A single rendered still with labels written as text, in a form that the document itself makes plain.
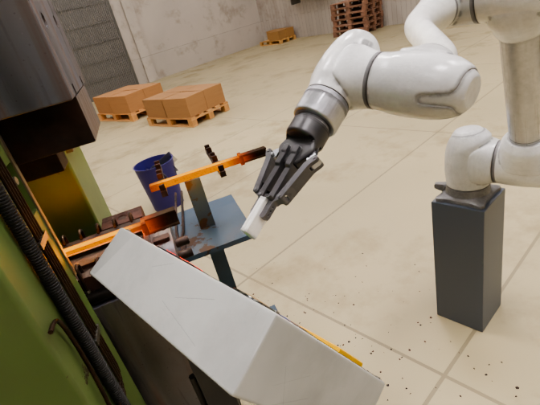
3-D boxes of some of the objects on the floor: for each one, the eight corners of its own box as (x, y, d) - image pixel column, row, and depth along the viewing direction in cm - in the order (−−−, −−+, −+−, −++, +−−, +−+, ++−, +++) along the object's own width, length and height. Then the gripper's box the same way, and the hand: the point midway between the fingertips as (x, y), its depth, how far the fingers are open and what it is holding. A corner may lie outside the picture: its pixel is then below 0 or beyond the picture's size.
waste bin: (178, 190, 393) (162, 146, 373) (199, 197, 368) (182, 150, 347) (143, 209, 372) (124, 164, 351) (162, 218, 346) (142, 169, 326)
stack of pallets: (386, 26, 1100) (382, -8, 1063) (368, 33, 1056) (365, -3, 1018) (349, 30, 1184) (345, -1, 1147) (333, 38, 1140) (328, 5, 1103)
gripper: (349, 140, 73) (286, 255, 67) (297, 135, 82) (237, 235, 76) (331, 112, 68) (260, 234, 62) (277, 110, 77) (211, 215, 71)
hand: (258, 217), depth 70 cm, fingers closed
